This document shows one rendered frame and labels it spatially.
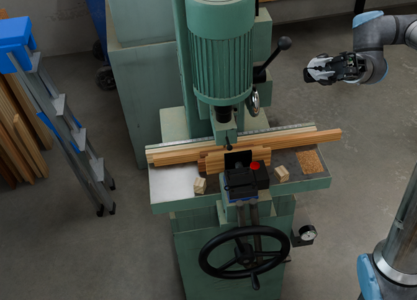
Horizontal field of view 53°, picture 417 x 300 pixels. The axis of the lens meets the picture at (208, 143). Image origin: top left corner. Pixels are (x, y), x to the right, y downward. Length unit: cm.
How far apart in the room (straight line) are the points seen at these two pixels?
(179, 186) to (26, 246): 135
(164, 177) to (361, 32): 78
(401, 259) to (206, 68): 71
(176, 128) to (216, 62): 66
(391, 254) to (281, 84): 219
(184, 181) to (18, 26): 92
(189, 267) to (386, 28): 111
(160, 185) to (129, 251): 99
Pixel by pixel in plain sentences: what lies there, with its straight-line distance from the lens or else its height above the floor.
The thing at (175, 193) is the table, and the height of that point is 90.
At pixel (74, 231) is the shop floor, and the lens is 249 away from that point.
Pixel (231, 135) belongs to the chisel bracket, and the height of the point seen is 104.
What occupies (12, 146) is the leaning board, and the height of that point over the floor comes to 33.
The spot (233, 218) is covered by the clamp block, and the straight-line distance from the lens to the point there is 130.
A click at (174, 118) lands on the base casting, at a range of 175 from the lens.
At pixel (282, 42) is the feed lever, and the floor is 141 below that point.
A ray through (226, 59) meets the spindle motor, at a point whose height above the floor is 135.
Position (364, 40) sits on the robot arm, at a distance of 140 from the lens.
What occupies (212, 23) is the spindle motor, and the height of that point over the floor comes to 146.
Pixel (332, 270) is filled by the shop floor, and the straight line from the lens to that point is 227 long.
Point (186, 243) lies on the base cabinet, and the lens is 157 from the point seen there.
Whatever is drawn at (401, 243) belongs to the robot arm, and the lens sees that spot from 117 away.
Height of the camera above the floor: 197
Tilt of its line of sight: 46 degrees down
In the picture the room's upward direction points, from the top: 4 degrees counter-clockwise
